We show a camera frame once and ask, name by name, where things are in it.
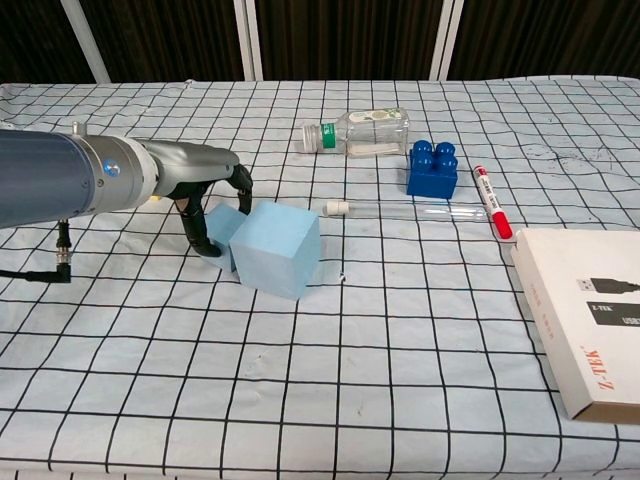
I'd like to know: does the red and white marker pen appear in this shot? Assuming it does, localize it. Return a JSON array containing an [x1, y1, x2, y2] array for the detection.
[[472, 164, 515, 241]]

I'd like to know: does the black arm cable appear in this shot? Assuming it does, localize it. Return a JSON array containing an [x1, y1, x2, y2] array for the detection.
[[0, 219, 74, 284]]

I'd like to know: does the dark blue building block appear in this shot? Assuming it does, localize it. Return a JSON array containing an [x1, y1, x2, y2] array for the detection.
[[405, 139, 460, 200]]

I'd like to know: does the checkered white tablecloth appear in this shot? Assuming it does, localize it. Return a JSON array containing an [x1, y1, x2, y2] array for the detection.
[[0, 74, 640, 480]]

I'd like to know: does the clear plastic bottle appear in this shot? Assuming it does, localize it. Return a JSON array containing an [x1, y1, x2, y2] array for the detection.
[[300, 107, 411, 159]]

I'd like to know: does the white Z-TEK product box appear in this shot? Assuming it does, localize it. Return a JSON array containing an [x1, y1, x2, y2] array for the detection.
[[509, 227, 640, 426]]

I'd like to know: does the large light blue foam cube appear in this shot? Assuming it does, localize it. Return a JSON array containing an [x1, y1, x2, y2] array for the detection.
[[228, 200, 321, 301]]

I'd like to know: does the small light blue foam cube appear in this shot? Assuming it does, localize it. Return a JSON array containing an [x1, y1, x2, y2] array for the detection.
[[204, 202, 246, 274]]

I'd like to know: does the glass test tube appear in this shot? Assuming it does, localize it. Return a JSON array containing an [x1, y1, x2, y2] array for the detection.
[[322, 199, 487, 222]]

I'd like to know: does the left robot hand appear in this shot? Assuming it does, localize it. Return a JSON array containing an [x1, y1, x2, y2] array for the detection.
[[141, 139, 255, 257]]

